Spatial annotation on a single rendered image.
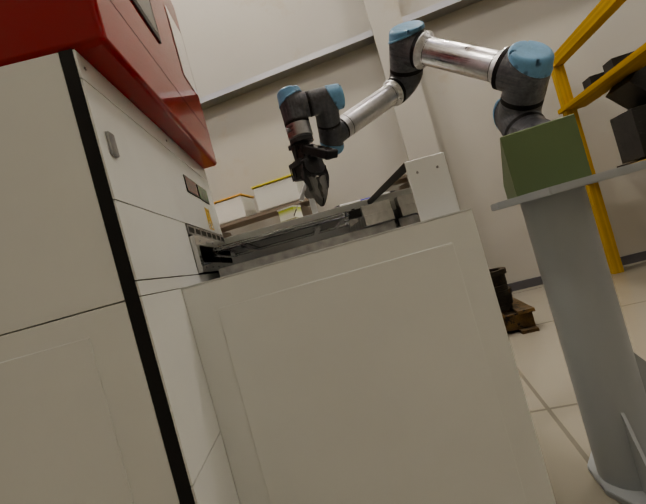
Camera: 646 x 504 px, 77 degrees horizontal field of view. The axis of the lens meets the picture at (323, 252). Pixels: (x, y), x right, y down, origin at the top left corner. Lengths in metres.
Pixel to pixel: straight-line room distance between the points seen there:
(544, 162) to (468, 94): 3.30
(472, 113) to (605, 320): 3.39
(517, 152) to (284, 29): 3.99
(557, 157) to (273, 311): 0.83
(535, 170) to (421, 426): 0.71
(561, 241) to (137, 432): 1.04
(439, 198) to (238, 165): 3.88
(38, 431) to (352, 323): 0.55
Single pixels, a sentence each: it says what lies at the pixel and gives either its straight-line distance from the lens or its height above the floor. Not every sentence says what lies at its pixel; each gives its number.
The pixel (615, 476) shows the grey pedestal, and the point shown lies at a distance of 1.43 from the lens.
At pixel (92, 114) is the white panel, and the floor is 1.11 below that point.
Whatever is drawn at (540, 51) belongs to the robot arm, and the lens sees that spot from 1.33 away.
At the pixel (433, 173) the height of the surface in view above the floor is 0.92.
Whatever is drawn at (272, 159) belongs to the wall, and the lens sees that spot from 4.57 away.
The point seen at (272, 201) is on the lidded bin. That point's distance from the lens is 3.95.
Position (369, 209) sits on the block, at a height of 0.89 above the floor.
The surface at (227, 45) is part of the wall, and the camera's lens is 5.13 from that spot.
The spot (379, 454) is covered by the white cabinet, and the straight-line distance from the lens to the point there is 0.93.
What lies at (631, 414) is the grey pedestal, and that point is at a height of 0.21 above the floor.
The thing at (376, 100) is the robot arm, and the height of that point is 1.26.
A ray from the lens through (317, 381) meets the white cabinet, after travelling 0.87.
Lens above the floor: 0.80
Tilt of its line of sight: 1 degrees up
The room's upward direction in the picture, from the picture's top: 16 degrees counter-clockwise
